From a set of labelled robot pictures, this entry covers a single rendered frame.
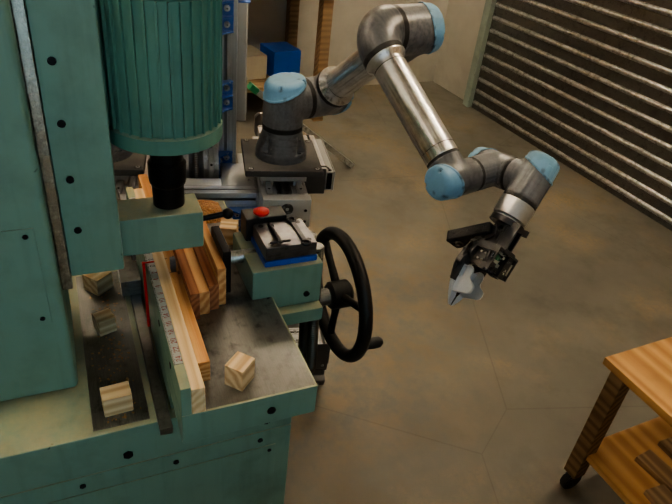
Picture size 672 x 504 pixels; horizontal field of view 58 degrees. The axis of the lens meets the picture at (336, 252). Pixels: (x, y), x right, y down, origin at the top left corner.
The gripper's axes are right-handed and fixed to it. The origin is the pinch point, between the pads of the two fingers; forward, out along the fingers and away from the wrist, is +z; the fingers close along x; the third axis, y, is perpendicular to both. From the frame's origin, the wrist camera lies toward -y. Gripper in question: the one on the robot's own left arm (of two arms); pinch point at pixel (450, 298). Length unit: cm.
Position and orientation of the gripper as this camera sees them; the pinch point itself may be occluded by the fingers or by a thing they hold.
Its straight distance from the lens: 132.0
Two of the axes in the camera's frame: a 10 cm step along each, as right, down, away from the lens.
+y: 5.2, 3.2, -7.9
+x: 6.7, 4.2, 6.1
